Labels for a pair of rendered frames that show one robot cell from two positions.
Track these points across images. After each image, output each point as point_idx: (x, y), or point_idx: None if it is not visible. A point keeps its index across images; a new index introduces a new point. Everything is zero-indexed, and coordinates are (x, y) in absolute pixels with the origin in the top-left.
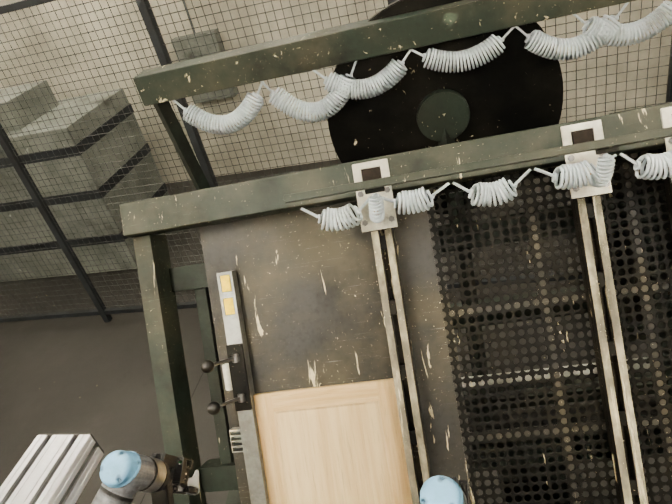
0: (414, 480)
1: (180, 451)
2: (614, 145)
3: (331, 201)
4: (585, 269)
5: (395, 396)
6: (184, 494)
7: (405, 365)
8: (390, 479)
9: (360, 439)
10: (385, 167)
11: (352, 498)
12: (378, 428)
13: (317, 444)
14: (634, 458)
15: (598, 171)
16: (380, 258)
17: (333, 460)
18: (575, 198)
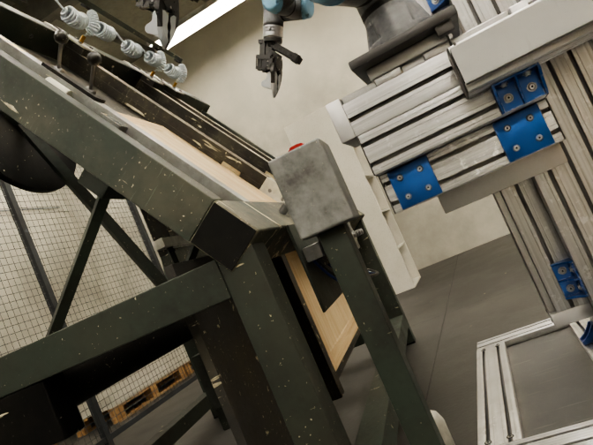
0: (231, 153)
1: (79, 102)
2: (160, 45)
3: (47, 29)
4: (180, 111)
5: (172, 132)
6: (165, 34)
7: (164, 109)
8: (219, 166)
9: (182, 146)
10: None
11: (217, 172)
12: (183, 144)
13: (165, 142)
14: None
15: (161, 56)
16: (99, 66)
17: (183, 152)
18: (150, 88)
